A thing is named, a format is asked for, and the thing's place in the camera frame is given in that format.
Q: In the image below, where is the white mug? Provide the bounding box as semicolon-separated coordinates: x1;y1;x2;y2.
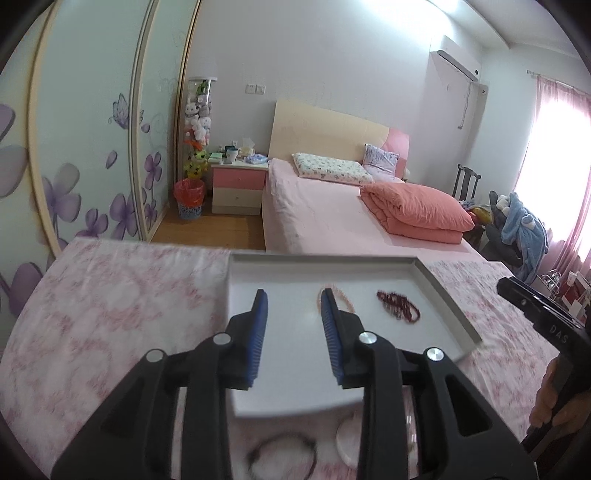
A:
224;145;239;164

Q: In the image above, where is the white air conditioner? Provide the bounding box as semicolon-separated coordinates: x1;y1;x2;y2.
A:
434;36;481;82

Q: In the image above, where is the floral bedspread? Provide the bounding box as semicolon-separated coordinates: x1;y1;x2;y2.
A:
1;240;556;474

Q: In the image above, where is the dark red bead bracelet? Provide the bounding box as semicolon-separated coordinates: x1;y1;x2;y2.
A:
375;289;423;323

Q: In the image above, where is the pink curtain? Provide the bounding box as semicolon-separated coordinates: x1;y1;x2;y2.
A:
520;75;590;277

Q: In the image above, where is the pink nightstand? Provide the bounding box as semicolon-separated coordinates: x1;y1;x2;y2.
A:
211;161;269;216

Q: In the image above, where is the sliding wardrobe with flowers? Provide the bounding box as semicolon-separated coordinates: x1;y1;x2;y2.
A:
1;1;197;328

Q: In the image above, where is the pink bed sheet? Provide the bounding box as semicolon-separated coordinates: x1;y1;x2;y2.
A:
262;159;485;262

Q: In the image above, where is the floral pillow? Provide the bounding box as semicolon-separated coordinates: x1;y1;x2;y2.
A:
293;153;374;186

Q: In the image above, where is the dark wooden chair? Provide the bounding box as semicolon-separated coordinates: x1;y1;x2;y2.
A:
452;164;482;202

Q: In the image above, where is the purple patterned pillow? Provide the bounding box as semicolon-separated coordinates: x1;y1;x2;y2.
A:
362;144;400;182

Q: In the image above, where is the plush toy display tube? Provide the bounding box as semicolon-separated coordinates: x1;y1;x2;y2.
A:
182;77;217;179

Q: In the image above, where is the grey cardboard tray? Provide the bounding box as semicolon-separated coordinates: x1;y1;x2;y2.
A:
226;253;482;418

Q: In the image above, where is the small pink pearl bracelet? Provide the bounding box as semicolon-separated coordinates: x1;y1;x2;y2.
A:
315;286;357;316

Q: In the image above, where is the red lined waste basket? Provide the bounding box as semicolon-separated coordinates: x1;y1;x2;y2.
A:
173;178;206;220

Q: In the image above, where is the right hand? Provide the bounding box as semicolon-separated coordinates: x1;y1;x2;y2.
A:
529;357;591;434

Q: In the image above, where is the black bead bracelet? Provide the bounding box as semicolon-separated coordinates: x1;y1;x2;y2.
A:
245;432;320;478

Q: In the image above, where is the blue plush robe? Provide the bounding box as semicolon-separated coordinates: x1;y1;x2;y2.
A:
501;192;549;285

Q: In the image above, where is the beige pink headboard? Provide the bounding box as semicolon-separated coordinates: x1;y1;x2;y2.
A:
269;100;410;177

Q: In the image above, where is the folded salmon quilt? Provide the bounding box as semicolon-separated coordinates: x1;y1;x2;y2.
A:
360;182;475;245

